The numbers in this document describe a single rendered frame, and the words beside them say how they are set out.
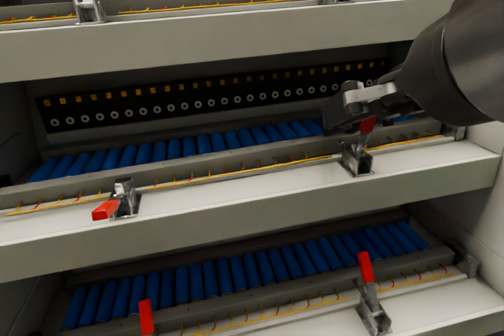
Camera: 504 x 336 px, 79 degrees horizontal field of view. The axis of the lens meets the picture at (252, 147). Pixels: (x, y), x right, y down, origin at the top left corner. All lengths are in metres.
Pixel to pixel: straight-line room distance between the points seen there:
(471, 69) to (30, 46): 0.35
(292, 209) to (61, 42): 0.29
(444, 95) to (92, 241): 0.33
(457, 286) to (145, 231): 0.42
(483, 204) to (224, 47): 0.40
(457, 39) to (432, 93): 0.04
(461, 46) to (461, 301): 0.39
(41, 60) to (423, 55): 0.33
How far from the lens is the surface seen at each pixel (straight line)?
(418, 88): 0.23
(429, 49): 0.22
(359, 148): 0.37
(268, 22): 0.35
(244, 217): 0.34
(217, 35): 0.34
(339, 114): 0.28
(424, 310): 0.50
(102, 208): 0.29
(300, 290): 0.45
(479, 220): 0.53
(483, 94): 0.19
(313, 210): 0.36
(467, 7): 0.20
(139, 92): 0.48
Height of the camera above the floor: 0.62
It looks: 4 degrees down
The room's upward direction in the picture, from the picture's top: 8 degrees counter-clockwise
